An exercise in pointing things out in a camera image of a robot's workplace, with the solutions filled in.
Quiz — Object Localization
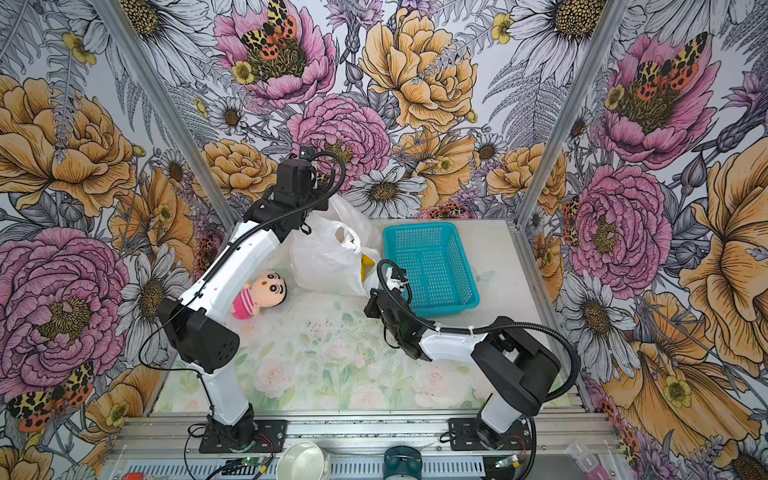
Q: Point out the white round cup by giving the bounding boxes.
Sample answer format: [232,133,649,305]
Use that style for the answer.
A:
[275,441,331,480]

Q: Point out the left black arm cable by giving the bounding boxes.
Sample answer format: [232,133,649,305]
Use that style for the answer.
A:
[137,151,348,421]

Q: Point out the aluminium front rail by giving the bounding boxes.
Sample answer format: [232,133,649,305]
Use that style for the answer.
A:
[113,407,619,459]

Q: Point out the yellow fruit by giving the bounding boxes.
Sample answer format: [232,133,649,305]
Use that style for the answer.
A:
[360,254,376,282]

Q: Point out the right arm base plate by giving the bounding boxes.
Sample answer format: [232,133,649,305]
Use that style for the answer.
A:
[441,418,532,451]

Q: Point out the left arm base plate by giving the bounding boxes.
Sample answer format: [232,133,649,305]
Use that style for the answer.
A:
[199,419,288,454]

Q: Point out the white plastic bag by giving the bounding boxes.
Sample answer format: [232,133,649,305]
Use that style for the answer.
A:
[288,194,382,297]

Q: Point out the pink plastic object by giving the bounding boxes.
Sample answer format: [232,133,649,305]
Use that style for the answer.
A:
[566,441,612,480]

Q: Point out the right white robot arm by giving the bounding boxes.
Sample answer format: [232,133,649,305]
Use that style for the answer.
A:
[364,260,569,449]

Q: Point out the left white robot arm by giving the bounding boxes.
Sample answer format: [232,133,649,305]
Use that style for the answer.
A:
[157,147,346,453]

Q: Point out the right black corrugated cable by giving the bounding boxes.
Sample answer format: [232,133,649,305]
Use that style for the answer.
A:
[375,259,582,404]

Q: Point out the dark green round container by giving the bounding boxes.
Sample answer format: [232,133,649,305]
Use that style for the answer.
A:
[383,446,423,480]

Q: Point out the teal plastic basket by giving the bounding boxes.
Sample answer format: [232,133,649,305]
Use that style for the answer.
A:
[382,222,480,318]

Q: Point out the cartoon boy doll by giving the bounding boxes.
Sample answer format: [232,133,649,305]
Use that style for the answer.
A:
[230,271,287,320]

